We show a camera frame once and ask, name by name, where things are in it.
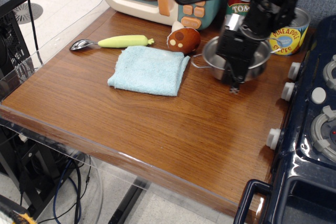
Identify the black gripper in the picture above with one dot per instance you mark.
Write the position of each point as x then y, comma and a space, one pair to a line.
237, 48

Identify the small steel pot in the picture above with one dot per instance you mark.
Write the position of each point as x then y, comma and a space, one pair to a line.
216, 63

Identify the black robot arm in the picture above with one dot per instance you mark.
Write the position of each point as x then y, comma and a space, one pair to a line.
238, 45

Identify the tomato sauce can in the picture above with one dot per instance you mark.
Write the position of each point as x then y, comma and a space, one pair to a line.
239, 7

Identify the pineapple slices can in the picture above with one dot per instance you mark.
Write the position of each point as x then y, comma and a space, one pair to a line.
288, 40

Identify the brown plush mushroom toy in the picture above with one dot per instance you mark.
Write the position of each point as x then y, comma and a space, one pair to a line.
183, 39

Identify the white stove knob top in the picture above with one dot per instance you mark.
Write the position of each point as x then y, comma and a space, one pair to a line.
294, 70

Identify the white stove knob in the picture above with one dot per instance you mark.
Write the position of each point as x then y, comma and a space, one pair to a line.
273, 138
287, 91
294, 70

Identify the white stove knob middle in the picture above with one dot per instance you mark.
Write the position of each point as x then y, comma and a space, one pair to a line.
287, 91

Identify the white stove knob bottom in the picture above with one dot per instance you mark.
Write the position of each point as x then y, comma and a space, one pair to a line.
273, 138

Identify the light blue folded cloth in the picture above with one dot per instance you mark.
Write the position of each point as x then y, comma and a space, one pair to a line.
149, 70

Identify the dark blue toy stove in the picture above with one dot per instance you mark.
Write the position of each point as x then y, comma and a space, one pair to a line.
302, 186

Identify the clear acrylic table guard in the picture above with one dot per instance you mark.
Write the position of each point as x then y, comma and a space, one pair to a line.
67, 101

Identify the spoon with green handle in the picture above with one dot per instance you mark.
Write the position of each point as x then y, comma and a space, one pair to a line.
114, 42

